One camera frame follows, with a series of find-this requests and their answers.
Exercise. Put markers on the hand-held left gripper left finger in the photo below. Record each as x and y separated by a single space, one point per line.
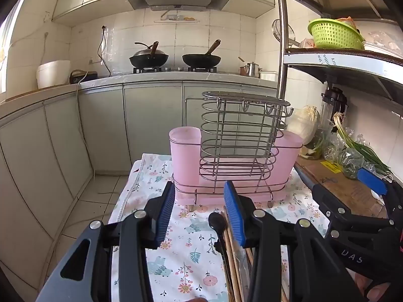
167 210

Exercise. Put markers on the stainless steel kettle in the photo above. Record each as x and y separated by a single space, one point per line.
252 69

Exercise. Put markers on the brown cardboard sheet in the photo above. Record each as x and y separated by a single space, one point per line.
343 188

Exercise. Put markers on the clear plastic fork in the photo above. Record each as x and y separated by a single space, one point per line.
243 270

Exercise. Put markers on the white plastic bag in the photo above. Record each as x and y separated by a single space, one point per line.
305 122

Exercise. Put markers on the small wall shelf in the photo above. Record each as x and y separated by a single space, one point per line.
176 21

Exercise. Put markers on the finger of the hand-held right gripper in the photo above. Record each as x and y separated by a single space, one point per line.
327 199
371 179

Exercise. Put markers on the white rice cooker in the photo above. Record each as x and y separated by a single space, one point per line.
53 74

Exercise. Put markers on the gas stove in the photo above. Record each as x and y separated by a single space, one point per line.
173 69

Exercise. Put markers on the green plastic basket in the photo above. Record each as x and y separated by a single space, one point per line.
333 36

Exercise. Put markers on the dark wooden chopstick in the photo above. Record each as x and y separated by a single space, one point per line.
249 256
229 276

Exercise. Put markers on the copper pot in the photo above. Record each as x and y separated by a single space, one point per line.
242 70

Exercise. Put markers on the pink plastic drip tray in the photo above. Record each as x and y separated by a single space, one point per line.
261 192

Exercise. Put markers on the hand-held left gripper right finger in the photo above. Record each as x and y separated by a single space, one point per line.
234 214

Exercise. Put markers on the black wok with lid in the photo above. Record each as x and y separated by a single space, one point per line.
148 58

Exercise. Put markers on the clear bag of vegetables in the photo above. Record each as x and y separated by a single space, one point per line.
318 146

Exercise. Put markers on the floral printed tablecloth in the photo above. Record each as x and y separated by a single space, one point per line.
189 226

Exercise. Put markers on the white food packet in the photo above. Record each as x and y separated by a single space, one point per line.
306 43

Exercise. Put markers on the black plastic spoon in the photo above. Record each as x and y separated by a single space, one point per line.
217 221

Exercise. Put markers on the green onions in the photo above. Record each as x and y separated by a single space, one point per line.
362 151

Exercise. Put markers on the person's right hand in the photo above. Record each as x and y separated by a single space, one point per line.
377 294

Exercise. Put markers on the pink plastic utensil cup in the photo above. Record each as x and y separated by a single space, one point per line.
184 157
288 157

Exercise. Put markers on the black blender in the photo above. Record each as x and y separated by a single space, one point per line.
333 100

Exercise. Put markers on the white plastic tray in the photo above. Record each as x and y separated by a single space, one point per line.
381 47

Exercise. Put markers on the white ribbed container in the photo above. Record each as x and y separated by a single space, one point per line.
268 75

